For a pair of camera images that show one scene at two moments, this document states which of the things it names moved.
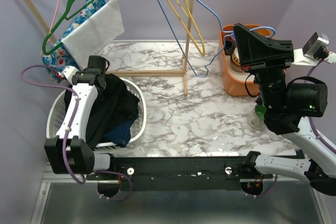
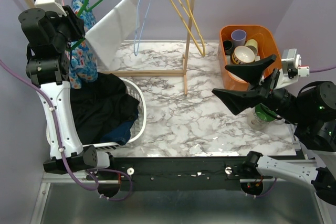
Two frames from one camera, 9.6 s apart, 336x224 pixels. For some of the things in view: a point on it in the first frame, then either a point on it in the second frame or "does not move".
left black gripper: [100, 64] → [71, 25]
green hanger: [64, 16] → [78, 40]
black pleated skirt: [113, 103] does not move
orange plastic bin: [242, 83] does not move
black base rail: [176, 173] does not move
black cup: [228, 46] does not move
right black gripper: [257, 53] → [235, 100]
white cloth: [95, 35] → [108, 38]
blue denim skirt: [120, 136] does not move
